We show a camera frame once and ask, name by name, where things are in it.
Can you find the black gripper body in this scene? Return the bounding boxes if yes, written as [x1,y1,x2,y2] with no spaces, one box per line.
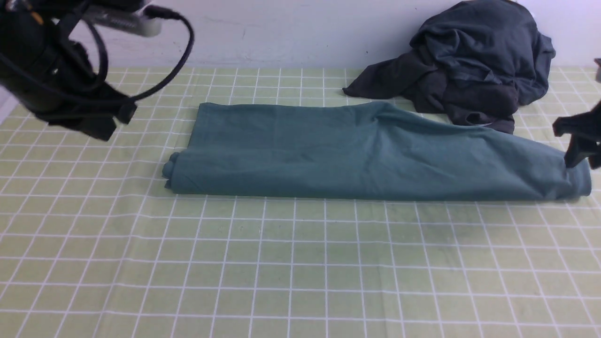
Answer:
[1,0,118,128]

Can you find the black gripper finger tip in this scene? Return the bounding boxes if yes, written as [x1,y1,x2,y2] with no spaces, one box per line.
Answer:
[70,116,116,142]

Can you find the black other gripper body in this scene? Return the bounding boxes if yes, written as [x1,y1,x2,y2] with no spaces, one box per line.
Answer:
[575,102,601,155]

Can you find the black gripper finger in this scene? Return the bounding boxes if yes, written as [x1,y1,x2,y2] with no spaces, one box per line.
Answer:
[552,115,593,168]
[111,99,138,125]

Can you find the green long sleeve shirt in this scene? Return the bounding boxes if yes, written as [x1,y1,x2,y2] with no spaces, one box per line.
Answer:
[162,102,592,202]

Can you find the dark slate blue garment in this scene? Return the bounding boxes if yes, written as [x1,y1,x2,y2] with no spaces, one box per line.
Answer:
[409,0,556,106]

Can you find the dark grey crumpled garment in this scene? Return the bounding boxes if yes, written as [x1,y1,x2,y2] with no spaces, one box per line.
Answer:
[343,47,519,134]

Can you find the black camera cable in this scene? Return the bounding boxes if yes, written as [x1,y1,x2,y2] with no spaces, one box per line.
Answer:
[0,5,195,106]

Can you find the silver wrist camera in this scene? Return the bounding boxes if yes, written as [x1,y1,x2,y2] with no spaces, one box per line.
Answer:
[84,6,162,37]

